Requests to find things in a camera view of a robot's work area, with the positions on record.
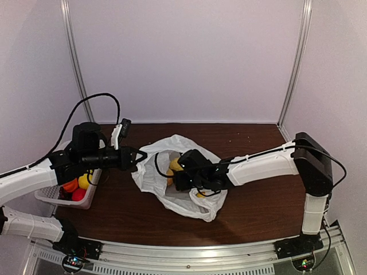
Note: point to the circuit board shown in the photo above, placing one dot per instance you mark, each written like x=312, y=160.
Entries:
x=72, y=264
x=304, y=264

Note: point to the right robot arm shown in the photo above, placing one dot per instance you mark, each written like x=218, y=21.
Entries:
x=303, y=156

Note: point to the right aluminium frame post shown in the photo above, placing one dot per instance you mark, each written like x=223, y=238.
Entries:
x=300, y=48

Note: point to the dark purple grapes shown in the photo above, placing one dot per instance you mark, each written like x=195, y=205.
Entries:
x=64, y=195

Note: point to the left circuit board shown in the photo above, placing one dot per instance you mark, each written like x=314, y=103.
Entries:
x=72, y=264

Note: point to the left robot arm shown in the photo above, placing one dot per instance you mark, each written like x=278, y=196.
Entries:
x=56, y=169

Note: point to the aluminium frame post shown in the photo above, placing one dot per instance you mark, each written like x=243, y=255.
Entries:
x=300, y=48
x=66, y=15

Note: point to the yellow orange mango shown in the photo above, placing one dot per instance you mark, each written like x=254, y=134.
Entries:
x=199, y=195

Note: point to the white perforated plastic basket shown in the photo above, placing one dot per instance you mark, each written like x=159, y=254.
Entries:
x=50, y=194

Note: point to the right circuit board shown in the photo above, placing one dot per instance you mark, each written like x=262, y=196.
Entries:
x=304, y=264

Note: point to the yellow fruit lower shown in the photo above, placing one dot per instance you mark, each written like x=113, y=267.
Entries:
x=84, y=181

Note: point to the white plastic bag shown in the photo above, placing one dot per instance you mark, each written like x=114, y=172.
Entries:
x=185, y=203

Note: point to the pale yellow bumpy fruit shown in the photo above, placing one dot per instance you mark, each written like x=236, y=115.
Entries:
x=175, y=166

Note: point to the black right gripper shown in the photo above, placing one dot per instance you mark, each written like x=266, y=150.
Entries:
x=181, y=184

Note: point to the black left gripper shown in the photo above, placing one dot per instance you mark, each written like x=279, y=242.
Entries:
x=124, y=161

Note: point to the left aluminium frame post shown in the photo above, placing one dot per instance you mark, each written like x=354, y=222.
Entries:
x=66, y=15

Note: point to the red fruit lower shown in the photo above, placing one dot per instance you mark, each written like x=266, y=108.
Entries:
x=78, y=194

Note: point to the front aluminium rail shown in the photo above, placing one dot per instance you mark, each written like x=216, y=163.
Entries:
x=245, y=258

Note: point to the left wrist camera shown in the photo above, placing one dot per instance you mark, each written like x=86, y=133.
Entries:
x=119, y=132

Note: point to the peach fruit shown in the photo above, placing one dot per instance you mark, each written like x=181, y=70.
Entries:
x=170, y=177

